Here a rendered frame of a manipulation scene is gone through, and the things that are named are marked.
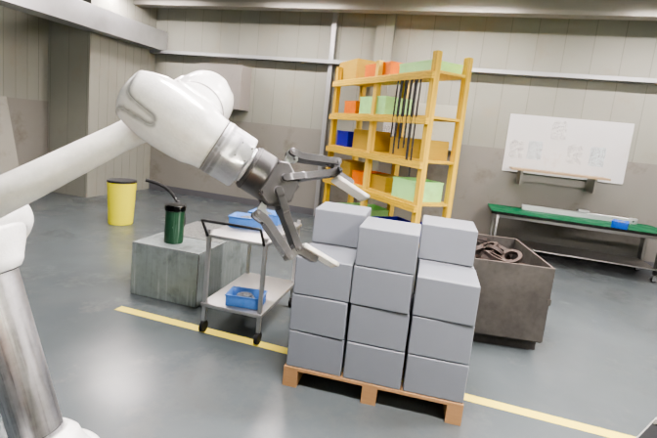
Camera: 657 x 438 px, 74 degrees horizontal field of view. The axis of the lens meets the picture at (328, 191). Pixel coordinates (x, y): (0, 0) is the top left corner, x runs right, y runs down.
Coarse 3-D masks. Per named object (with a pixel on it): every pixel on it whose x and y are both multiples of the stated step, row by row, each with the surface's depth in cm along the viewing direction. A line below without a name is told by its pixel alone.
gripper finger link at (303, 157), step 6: (288, 150) 74; (294, 150) 73; (300, 156) 74; (306, 156) 74; (312, 156) 75; (318, 156) 75; (324, 156) 76; (330, 156) 76; (300, 162) 76; (306, 162) 76; (312, 162) 76; (318, 162) 76; (324, 162) 76; (330, 162) 76; (336, 162) 76
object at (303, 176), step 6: (330, 168) 76; (336, 168) 76; (288, 174) 71; (294, 174) 72; (300, 174) 72; (306, 174) 73; (312, 174) 74; (318, 174) 74; (324, 174) 75; (330, 174) 75; (336, 174) 76; (288, 180) 71; (300, 180) 74; (306, 180) 75; (312, 180) 76
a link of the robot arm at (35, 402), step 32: (0, 224) 88; (32, 224) 99; (0, 256) 88; (0, 288) 89; (0, 320) 88; (32, 320) 95; (0, 352) 89; (32, 352) 92; (0, 384) 89; (32, 384) 92; (32, 416) 91
